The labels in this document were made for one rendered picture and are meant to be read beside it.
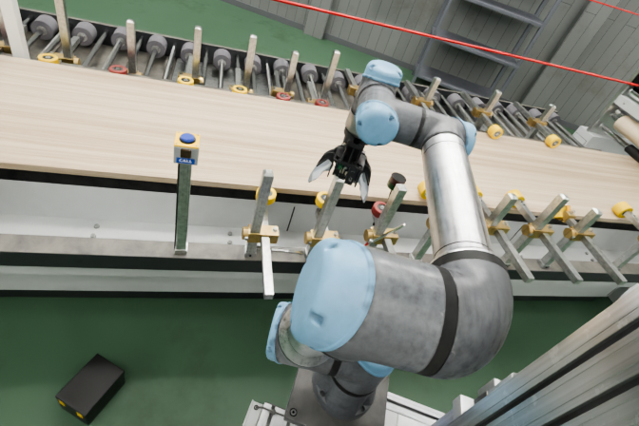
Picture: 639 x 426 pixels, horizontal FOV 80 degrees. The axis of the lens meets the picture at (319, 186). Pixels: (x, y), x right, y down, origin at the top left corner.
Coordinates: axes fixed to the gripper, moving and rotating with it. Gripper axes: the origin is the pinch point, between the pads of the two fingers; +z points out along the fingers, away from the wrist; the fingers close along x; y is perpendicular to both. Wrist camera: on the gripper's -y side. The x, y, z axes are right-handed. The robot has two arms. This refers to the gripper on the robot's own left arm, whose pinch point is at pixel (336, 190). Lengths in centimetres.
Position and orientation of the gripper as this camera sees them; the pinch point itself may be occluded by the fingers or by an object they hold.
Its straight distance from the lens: 98.8
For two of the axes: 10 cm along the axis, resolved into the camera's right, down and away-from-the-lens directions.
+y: -2.3, 5.8, -7.8
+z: -2.6, 7.3, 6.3
